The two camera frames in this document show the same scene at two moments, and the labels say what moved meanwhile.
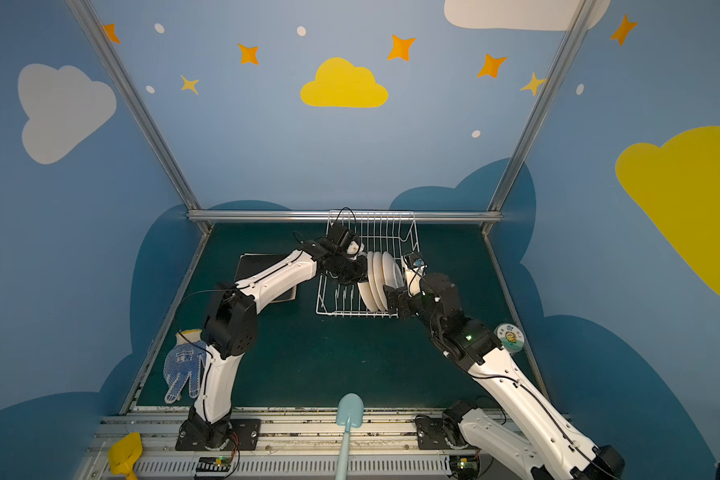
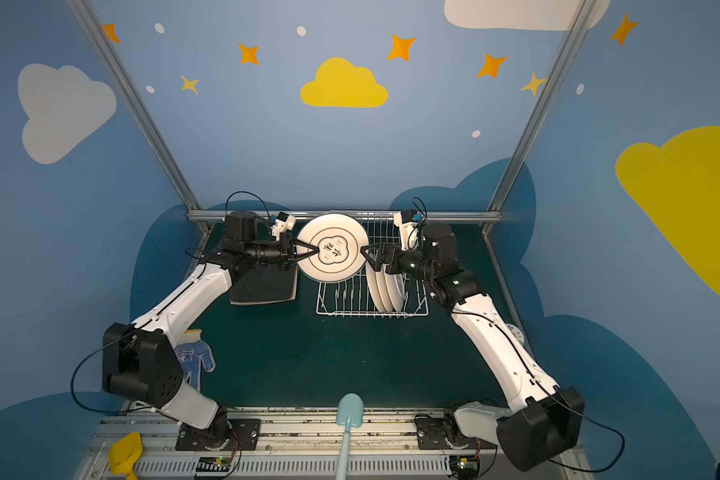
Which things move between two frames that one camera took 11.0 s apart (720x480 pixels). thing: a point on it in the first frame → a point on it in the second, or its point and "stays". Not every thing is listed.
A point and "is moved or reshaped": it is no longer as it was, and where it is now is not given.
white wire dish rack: x=378 y=231 stays
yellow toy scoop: x=124 y=453 stays
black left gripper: x=348 y=271 → x=291 y=251
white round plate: x=368 y=289 is moved or reshaped
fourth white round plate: x=388 y=273 stays
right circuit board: x=464 y=466 stays
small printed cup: x=511 y=337 stays
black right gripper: x=404 y=300 → x=386 y=259
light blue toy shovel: x=349 y=415 stays
